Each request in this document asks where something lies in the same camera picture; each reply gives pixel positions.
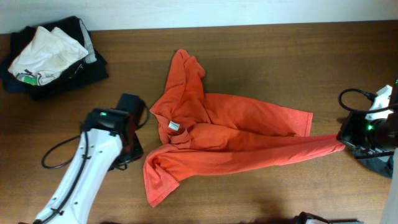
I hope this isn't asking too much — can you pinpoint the orange t-shirt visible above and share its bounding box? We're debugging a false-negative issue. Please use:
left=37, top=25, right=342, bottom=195
left=143, top=49, right=344, bottom=207

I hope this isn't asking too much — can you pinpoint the dark blue-grey garment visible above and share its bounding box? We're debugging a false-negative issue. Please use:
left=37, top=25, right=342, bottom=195
left=355, top=154, right=394, bottom=179

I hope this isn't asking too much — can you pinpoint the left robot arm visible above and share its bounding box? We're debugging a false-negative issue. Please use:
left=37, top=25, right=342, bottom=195
left=34, top=93, right=149, bottom=224

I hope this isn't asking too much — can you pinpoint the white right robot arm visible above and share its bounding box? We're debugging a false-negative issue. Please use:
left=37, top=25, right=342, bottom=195
left=336, top=82, right=397, bottom=223

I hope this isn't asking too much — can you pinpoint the white folded t-shirt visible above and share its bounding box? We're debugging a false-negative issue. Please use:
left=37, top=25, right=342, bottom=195
left=8, top=26, right=88, bottom=86

